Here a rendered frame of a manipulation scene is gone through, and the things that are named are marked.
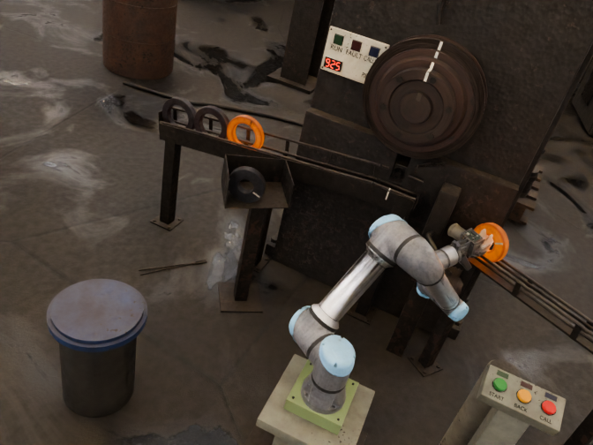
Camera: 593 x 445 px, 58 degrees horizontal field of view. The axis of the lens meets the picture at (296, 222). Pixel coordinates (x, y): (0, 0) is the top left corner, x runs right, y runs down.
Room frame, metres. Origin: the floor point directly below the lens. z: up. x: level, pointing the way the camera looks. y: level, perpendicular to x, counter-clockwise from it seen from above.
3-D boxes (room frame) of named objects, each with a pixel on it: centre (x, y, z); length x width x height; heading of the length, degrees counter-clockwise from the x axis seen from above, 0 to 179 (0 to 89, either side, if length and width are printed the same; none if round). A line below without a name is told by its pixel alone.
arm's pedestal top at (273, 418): (1.19, -0.22, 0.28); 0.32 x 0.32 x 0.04; 75
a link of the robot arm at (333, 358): (1.20, -0.22, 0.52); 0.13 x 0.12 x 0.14; 40
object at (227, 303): (1.92, 0.20, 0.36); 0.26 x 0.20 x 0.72; 108
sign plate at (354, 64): (2.27, -0.07, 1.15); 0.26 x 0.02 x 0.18; 73
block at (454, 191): (2.01, -0.59, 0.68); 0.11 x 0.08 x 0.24; 163
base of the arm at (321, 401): (1.19, -0.22, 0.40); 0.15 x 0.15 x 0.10
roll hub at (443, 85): (1.97, -0.33, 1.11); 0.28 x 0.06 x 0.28; 73
